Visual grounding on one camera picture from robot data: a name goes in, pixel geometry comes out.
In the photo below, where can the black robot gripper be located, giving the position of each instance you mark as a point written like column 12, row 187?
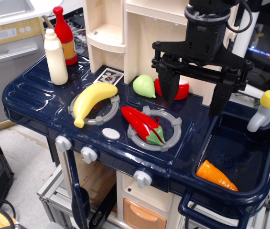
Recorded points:
column 202, row 55

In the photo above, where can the red ketchup bottle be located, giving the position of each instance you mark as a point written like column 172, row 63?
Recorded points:
column 65, row 35

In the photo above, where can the red toy chili pepper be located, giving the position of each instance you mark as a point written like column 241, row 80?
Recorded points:
column 146, row 127

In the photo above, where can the grey oval button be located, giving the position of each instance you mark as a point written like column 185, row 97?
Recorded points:
column 111, row 134

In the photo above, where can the grey stove knob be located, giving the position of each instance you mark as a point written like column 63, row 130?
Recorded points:
column 63, row 143
column 89, row 155
column 142, row 178

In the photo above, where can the grey middle stove knob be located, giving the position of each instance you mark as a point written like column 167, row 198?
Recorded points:
column 89, row 155

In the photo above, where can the grey right stove knob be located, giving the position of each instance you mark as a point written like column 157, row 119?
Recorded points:
column 142, row 178

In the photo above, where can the cream toy kitchen shelf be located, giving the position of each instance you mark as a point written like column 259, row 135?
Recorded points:
column 120, row 33

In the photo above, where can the red toy cheese wheel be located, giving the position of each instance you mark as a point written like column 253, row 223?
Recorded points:
column 183, row 89

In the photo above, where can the yellow toy bottom left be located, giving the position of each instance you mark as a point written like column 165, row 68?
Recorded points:
column 1, row 220

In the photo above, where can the silver toy dishwasher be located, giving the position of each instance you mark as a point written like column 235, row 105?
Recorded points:
column 21, row 37

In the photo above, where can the orange toy drawer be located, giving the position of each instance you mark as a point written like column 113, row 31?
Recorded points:
column 139, row 217

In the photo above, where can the green toy pear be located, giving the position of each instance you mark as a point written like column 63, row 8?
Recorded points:
column 144, row 85

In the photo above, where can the grey left stove knob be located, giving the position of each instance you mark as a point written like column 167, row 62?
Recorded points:
column 63, row 143

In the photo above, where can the grey toy faucet yellow cap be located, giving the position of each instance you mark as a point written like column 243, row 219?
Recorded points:
column 262, row 117

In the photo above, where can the yellow toy banana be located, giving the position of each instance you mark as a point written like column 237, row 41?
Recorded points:
column 85, row 102

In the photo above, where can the aluminium frame base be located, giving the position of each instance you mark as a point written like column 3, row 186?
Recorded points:
column 97, row 179

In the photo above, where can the navy toy kitchen counter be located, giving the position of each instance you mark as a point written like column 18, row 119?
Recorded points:
column 191, row 137

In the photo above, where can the cream detergent bottle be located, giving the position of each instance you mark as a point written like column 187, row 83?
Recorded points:
column 55, row 58

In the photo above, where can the orange toy carrot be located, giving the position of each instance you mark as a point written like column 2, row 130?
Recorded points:
column 210, row 173

